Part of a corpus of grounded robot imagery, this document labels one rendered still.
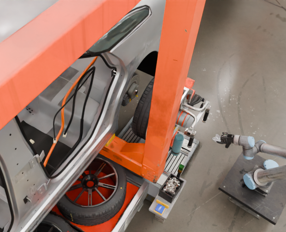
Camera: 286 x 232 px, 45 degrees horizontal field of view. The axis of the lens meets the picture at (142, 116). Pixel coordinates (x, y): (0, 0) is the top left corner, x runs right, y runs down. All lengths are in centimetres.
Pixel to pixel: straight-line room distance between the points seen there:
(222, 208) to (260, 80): 209
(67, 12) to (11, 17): 128
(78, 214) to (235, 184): 155
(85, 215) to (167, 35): 172
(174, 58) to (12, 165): 108
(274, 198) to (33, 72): 308
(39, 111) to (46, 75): 235
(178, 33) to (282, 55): 389
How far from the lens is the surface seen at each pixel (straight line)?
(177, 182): 311
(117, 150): 309
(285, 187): 375
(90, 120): 288
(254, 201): 354
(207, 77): 485
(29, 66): 81
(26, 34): 88
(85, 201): 331
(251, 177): 326
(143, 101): 290
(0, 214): 280
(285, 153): 307
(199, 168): 390
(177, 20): 184
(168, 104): 225
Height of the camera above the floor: 326
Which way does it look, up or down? 51 degrees down
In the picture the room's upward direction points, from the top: 7 degrees clockwise
